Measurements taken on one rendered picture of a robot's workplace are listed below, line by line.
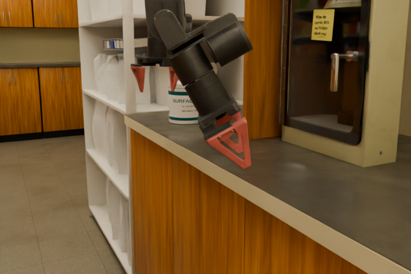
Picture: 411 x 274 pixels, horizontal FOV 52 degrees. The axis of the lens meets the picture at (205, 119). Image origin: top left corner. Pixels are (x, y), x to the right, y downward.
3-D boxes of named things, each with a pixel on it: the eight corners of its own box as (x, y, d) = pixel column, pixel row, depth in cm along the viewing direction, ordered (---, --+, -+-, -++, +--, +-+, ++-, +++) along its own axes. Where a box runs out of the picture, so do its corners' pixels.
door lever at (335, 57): (351, 91, 98) (344, 90, 101) (354, 50, 97) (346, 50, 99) (334, 92, 96) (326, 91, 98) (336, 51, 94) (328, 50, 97)
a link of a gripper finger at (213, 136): (262, 148, 69) (235, 99, 68) (269, 160, 62) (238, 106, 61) (226, 168, 70) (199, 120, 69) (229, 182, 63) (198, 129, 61)
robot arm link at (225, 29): (155, 20, 70) (148, 17, 62) (214, -15, 69) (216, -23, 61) (191, 82, 72) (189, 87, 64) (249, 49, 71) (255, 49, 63)
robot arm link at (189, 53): (166, 54, 69) (162, 55, 64) (202, 33, 69) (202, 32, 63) (186, 90, 70) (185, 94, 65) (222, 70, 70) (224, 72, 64)
